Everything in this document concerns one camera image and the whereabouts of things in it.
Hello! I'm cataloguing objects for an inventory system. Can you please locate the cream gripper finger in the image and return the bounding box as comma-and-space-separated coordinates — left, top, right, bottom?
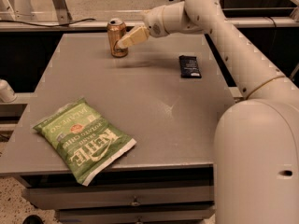
117, 25, 150, 49

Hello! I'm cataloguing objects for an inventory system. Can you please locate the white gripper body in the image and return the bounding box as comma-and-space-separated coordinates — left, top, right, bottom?
143, 7, 168, 38

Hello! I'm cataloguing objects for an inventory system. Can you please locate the orange soda can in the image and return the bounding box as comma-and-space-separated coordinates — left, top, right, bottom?
107, 18, 128, 58

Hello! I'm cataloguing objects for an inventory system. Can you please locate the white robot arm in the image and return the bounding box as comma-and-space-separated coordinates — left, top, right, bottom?
117, 0, 299, 224

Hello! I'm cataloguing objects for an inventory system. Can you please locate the dark blue snack bar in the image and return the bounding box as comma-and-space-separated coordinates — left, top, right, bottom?
179, 55, 202, 78

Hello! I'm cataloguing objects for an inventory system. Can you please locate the green kettle chips bag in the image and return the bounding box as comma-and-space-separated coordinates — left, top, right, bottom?
34, 98, 136, 186

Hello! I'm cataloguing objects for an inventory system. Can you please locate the white cylinder at left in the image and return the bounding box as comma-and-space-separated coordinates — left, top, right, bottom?
0, 79, 17, 103

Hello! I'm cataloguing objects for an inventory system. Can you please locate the grey upper drawer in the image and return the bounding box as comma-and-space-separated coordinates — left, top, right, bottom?
22, 181, 214, 210

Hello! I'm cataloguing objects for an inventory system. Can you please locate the grey drawer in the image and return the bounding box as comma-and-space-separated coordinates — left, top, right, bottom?
22, 181, 214, 210
57, 204, 214, 224

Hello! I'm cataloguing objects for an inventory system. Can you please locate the grey lower drawer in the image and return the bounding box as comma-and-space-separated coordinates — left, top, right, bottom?
57, 204, 214, 224

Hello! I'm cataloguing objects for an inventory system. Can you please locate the black object on floor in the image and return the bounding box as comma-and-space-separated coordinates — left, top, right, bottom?
22, 215, 44, 224

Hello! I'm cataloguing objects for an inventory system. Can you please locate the black cable on rail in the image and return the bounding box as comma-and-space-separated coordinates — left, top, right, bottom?
0, 17, 97, 28

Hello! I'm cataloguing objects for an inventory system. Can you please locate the grey metal rail frame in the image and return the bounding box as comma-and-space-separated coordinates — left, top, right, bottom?
0, 0, 299, 33

